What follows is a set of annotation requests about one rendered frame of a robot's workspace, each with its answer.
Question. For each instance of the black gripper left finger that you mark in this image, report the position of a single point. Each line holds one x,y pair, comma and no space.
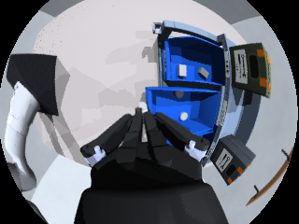
112,137

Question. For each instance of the blue open-front bin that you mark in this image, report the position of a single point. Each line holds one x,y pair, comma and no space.
194,52
209,135
201,105

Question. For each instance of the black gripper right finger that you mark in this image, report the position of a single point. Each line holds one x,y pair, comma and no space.
158,126

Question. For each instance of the black tool case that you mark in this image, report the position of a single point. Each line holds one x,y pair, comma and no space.
231,157

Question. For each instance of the dark grey shelf rack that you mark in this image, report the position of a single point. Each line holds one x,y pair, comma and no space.
240,118

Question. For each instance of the dark green tool case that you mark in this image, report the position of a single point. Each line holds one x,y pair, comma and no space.
250,68

